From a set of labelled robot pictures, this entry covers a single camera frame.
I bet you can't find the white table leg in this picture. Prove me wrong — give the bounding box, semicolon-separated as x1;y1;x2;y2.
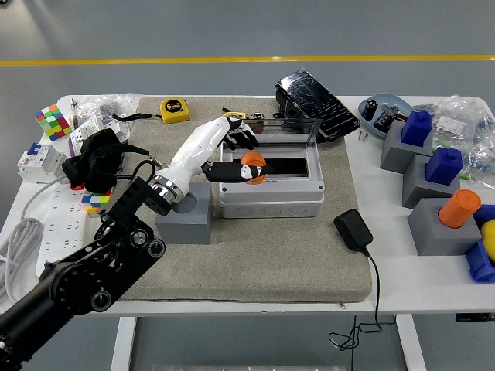
110;315;136;371
394;314;426;371

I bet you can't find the black panel stand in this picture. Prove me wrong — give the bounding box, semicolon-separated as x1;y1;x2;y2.
272;88;310;132

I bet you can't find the grey electrical junction box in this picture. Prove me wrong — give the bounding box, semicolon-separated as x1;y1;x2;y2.
218;138;325;220

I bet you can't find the black power adapter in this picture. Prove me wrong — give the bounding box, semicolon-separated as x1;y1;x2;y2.
333;209;374;252

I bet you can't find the grey block with round hole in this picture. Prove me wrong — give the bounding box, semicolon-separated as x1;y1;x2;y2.
154;181;214;245

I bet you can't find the black table control panel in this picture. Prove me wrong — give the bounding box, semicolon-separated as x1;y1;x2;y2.
454;313;495;323

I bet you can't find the white power cable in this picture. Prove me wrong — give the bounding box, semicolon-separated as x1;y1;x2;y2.
0;173;67;306

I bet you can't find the cracked black panel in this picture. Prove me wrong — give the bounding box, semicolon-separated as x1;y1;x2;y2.
275;68;360;141

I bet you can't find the black cloth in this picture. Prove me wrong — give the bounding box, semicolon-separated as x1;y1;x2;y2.
61;128;127;193

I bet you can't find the yellow ball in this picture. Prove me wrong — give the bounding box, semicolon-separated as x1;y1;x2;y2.
479;220;495;267

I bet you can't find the white power strip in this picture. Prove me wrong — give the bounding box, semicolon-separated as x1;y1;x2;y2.
35;181;106;277

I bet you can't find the smoky transparent box lid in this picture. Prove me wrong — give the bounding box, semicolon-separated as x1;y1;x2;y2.
246;117;323;150

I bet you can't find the clear bag of parts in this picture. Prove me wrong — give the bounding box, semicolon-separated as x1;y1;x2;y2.
415;94;495;182

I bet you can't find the grey holder block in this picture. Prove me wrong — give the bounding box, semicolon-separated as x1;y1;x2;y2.
406;197;483;257
379;121;434;175
401;154;461;209

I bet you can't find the black adapter cord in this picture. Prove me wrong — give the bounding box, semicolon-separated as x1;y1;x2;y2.
327;247;384;352

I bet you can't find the white circuit breaker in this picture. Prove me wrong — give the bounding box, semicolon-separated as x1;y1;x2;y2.
15;141;67;185

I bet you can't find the blue plastic bin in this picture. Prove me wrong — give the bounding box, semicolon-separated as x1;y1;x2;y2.
463;204;495;284

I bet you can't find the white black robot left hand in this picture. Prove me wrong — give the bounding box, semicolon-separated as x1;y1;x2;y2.
159;114;274;194

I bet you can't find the grey-brown mat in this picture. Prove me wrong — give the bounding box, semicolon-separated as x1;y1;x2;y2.
115;95;373;305

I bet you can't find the large yellow tape measure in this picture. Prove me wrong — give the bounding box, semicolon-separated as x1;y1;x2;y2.
159;97;192;124

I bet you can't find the clear plastic bag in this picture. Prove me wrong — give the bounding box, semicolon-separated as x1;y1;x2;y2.
67;92;145;145

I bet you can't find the blue-grey tray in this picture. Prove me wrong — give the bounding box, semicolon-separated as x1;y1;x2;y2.
357;92;415;140

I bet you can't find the bright magic cube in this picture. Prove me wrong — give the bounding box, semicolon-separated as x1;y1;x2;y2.
80;187;114;215

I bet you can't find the orange cylinder battery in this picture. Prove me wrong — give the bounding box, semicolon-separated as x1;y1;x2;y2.
437;188;483;229
239;151;268;186

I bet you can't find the pastel magic cube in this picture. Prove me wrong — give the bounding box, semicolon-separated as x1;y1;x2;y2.
33;104;73;142

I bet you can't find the blue square battery block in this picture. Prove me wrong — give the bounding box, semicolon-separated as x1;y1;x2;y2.
400;111;433;147
425;146;463;186

